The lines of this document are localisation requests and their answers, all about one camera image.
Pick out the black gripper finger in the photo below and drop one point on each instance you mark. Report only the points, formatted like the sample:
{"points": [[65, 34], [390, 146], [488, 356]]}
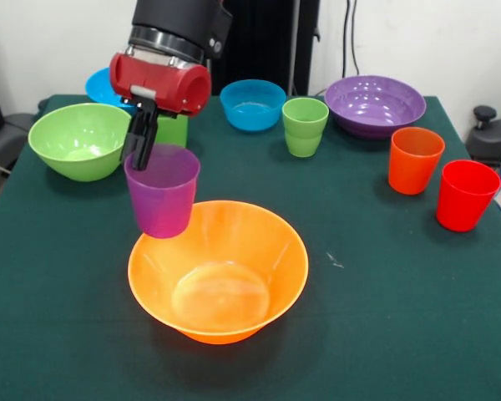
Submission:
{"points": [[146, 142], [129, 142]]}

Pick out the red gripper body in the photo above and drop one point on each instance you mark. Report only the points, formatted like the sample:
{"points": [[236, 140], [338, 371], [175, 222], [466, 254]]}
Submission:
{"points": [[158, 85]]}

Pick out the green bowl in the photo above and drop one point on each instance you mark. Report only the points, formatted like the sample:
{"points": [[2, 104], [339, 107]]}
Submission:
{"points": [[81, 138]]}

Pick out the purple cup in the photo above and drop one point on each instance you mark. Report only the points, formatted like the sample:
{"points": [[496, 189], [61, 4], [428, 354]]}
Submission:
{"points": [[163, 204]]}

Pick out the orange bowl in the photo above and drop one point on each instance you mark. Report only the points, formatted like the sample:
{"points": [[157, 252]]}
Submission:
{"points": [[254, 250]]}

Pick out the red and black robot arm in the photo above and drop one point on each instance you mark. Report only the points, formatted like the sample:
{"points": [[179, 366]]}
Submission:
{"points": [[175, 21]]}

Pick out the plain green cup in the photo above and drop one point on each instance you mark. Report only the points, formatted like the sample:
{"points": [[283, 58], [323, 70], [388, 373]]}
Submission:
{"points": [[173, 131]]}

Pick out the large blue bowl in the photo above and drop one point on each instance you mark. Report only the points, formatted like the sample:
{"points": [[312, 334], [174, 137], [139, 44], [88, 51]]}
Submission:
{"points": [[100, 89]]}

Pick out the small blue bowl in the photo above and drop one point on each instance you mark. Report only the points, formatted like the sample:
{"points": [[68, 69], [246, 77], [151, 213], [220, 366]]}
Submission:
{"points": [[250, 117]]}

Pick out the stepped green cup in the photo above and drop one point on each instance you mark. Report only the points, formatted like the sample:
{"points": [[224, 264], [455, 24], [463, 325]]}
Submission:
{"points": [[304, 138]]}

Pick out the purple bowl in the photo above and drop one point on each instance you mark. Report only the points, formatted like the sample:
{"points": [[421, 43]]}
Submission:
{"points": [[376, 108]]}

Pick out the orange cup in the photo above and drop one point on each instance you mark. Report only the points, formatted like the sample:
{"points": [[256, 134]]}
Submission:
{"points": [[411, 171]]}

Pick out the dark green table cloth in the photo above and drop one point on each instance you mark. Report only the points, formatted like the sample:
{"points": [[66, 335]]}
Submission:
{"points": [[359, 313]]}

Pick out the red cup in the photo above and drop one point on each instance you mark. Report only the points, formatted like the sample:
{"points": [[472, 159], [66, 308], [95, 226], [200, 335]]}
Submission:
{"points": [[463, 209]]}

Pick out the grey base with knob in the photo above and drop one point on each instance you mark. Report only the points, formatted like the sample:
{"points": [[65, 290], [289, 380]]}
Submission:
{"points": [[497, 138]]}

